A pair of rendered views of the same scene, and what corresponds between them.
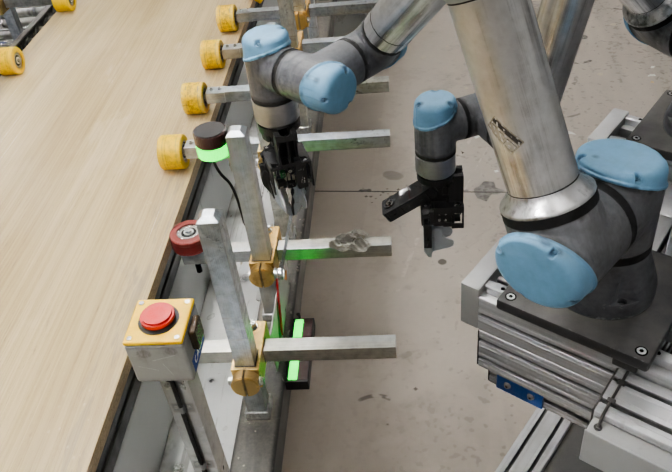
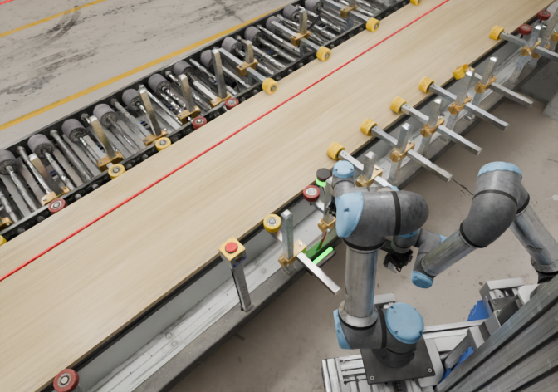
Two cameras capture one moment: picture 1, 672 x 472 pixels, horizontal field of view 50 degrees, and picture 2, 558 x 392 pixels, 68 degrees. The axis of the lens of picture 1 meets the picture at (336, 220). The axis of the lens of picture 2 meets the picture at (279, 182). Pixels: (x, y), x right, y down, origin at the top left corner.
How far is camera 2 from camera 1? 83 cm
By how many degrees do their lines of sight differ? 33
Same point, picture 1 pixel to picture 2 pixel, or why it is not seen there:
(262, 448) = (278, 282)
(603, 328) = (371, 359)
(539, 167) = (349, 305)
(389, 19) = not seen: hidden behind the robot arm
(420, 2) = not seen: hidden behind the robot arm
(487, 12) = (350, 254)
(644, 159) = (409, 328)
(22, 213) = (272, 139)
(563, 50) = (446, 258)
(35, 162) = (294, 116)
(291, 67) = (339, 188)
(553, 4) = (450, 241)
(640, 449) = not seen: outside the picture
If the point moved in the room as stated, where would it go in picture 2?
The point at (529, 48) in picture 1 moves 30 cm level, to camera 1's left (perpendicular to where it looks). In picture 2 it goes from (360, 273) to (276, 214)
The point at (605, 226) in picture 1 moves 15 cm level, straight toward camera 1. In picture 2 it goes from (366, 337) to (320, 359)
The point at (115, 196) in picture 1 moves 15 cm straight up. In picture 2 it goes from (304, 154) to (304, 134)
